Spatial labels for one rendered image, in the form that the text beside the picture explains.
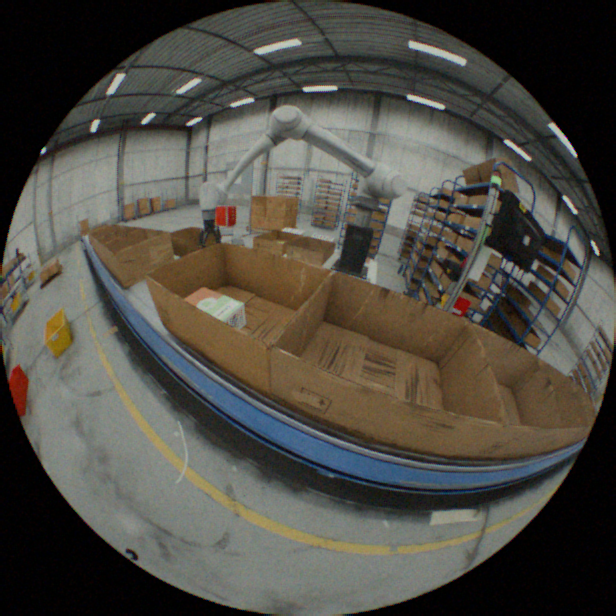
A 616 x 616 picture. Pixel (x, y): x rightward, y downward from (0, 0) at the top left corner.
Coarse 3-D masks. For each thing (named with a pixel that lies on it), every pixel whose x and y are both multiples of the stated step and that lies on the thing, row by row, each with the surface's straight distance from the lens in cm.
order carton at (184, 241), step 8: (176, 232) 170; (184, 232) 174; (192, 232) 177; (216, 232) 144; (176, 240) 142; (184, 240) 132; (192, 240) 132; (208, 240) 140; (176, 248) 146; (184, 248) 135; (192, 248) 133; (200, 248) 137
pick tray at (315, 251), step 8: (296, 240) 146; (304, 240) 163; (312, 240) 165; (320, 240) 163; (288, 248) 133; (296, 248) 130; (304, 248) 159; (312, 248) 162; (320, 248) 164; (328, 248) 162; (288, 256) 135; (296, 256) 132; (304, 256) 129; (312, 256) 127; (320, 256) 125; (328, 256) 140; (320, 264) 127
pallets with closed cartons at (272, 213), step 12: (252, 204) 547; (264, 204) 524; (276, 204) 500; (288, 204) 507; (252, 216) 550; (264, 216) 525; (276, 216) 503; (288, 216) 517; (252, 228) 541; (264, 228) 528; (276, 228) 506; (48, 264) 879; (60, 264) 889; (48, 276) 790
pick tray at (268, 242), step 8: (272, 232) 172; (280, 232) 178; (288, 232) 174; (256, 240) 147; (264, 240) 142; (272, 240) 174; (280, 240) 177; (288, 240) 175; (256, 248) 149; (264, 248) 144; (272, 248) 140; (280, 248) 136
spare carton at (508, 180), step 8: (488, 160) 192; (496, 160) 182; (504, 160) 187; (480, 168) 209; (488, 168) 195; (496, 168) 184; (504, 168) 184; (480, 176) 213; (488, 176) 199; (504, 176) 182; (512, 176) 188; (504, 184) 181; (512, 184) 186
